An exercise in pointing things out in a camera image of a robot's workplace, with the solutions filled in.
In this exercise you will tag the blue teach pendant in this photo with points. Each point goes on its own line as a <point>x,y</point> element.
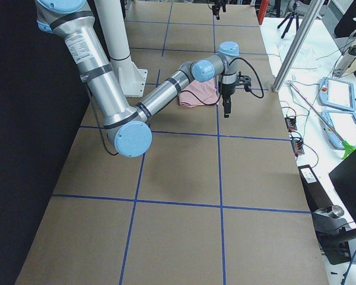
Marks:
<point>344,123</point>
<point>337,94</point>

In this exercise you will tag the clear plastic bag with paper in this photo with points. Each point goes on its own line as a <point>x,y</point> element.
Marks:
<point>305,59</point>

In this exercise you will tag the orange black connector module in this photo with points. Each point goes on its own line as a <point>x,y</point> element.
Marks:
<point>290,122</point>

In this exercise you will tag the aluminium frame post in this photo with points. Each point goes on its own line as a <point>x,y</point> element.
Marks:
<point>298,41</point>

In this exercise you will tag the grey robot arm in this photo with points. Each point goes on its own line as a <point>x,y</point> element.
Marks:
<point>97,41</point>

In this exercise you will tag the black tripod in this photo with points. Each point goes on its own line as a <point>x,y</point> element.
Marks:
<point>292,16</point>

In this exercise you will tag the metal rod with green tip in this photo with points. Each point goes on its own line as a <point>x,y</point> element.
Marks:
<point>346,146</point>

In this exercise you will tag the brown paper table cover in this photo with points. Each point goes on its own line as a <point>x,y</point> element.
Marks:
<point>214,200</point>

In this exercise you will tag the black box device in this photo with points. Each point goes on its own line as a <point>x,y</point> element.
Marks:
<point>328,218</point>

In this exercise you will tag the pink Snoopy t-shirt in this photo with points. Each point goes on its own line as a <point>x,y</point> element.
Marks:
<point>199,94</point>

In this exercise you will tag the water bottle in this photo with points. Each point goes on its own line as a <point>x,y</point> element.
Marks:
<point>348,57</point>

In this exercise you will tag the black monitor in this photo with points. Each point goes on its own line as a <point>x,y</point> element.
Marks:
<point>343,178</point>

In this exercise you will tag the red cylinder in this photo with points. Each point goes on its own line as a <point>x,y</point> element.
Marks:
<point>262,10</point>

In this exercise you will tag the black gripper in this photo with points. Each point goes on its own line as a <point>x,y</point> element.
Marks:
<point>217,6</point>
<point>226,94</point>

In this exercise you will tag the far blue teach pendant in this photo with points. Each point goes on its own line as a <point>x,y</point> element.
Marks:
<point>337,94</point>

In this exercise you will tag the near blue teach pendant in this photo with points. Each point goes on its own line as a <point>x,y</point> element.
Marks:
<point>344,123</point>

